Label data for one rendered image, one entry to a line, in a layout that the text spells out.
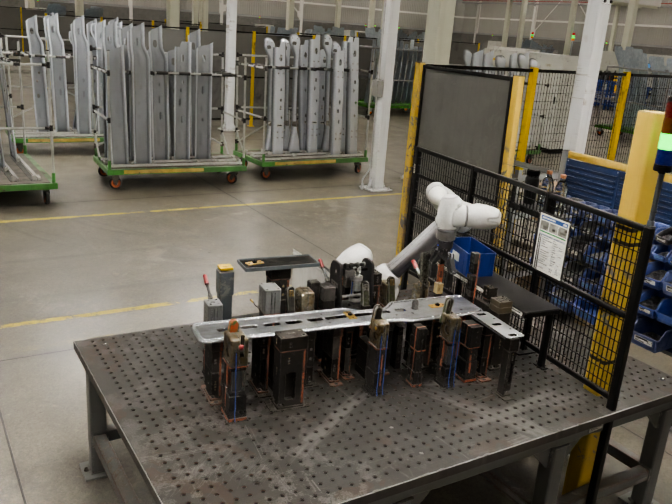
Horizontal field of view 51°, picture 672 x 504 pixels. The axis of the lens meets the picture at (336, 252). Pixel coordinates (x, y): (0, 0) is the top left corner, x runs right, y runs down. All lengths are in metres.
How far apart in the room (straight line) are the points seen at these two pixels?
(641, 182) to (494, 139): 2.42
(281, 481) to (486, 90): 3.75
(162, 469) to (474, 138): 3.83
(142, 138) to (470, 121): 5.30
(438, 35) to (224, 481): 9.02
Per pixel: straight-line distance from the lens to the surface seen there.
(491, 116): 5.56
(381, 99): 10.17
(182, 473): 2.68
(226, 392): 2.94
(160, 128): 10.14
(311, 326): 3.08
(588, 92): 7.61
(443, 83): 6.01
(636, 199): 3.27
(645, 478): 4.06
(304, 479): 2.65
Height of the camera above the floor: 2.25
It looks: 18 degrees down
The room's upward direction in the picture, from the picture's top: 4 degrees clockwise
